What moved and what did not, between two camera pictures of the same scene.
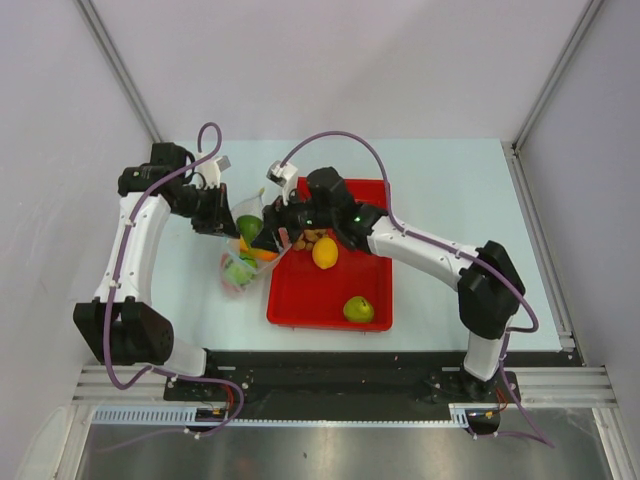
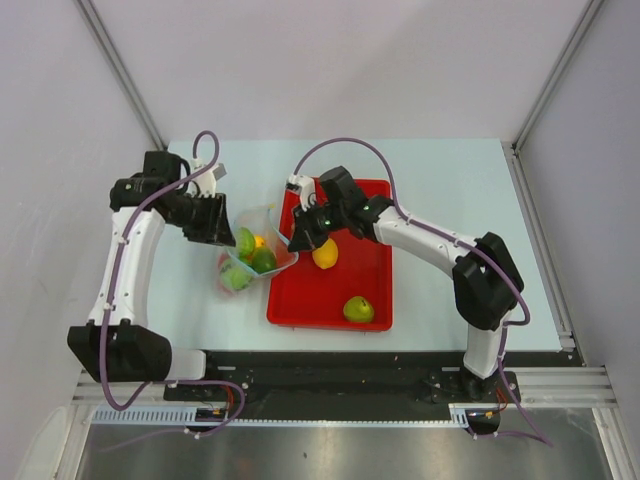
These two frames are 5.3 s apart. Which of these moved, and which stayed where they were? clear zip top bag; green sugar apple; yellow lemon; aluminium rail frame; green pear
Moved: green sugar apple; clear zip top bag
Stayed: green pear; yellow lemon; aluminium rail frame
